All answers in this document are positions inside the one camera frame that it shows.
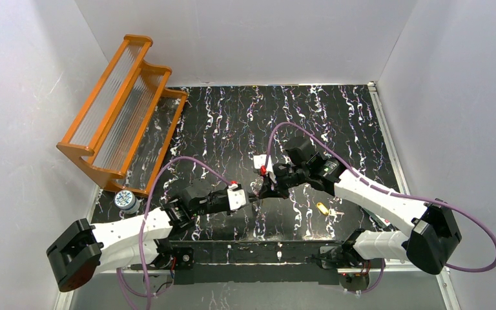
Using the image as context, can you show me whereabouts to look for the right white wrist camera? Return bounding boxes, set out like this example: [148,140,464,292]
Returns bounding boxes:
[253,154,276,183]

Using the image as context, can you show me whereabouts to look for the upper yellow tagged key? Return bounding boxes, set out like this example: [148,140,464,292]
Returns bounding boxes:
[316,202,344,216]

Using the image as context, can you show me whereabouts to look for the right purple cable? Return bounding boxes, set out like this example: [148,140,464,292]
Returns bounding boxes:
[265,122,496,295]

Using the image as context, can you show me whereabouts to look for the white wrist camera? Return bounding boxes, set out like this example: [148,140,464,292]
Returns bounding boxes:
[253,154,276,183]
[227,182,249,212]

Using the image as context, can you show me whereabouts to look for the orange wooden rack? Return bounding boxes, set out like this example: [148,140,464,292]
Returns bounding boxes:
[56,34,188,197]

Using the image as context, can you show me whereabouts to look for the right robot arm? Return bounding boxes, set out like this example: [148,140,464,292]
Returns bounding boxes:
[253,136,462,274]

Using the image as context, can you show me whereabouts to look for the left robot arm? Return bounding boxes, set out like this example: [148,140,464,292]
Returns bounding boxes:
[46,179,250,292]

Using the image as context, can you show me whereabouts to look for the white keyring holder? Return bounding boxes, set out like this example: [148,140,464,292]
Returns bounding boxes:
[248,192,261,205]

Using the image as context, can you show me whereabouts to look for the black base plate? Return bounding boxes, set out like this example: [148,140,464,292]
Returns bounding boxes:
[130,240,371,285]

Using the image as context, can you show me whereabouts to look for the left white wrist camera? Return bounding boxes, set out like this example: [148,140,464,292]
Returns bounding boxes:
[227,182,249,212]

